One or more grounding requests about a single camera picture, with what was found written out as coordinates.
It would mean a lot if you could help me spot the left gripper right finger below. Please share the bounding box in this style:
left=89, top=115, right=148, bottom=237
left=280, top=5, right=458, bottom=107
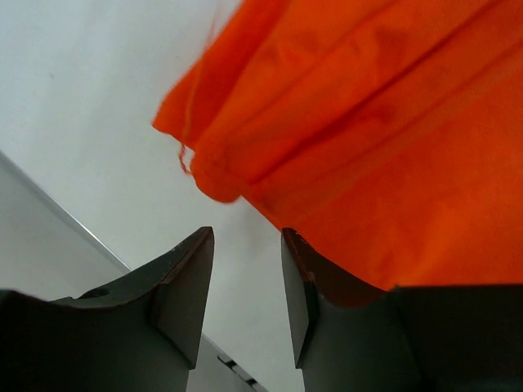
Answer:
left=281, top=229, right=522, bottom=391

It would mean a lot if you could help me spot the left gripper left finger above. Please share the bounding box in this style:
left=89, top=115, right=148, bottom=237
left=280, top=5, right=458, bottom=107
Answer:
left=1, top=227, right=214, bottom=391

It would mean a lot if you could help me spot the orange t shirt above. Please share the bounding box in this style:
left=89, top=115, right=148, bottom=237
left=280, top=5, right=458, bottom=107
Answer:
left=153, top=0, right=522, bottom=289

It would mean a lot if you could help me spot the aluminium rail on table edge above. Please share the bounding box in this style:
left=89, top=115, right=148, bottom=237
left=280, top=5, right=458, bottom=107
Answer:
left=1, top=157, right=261, bottom=391

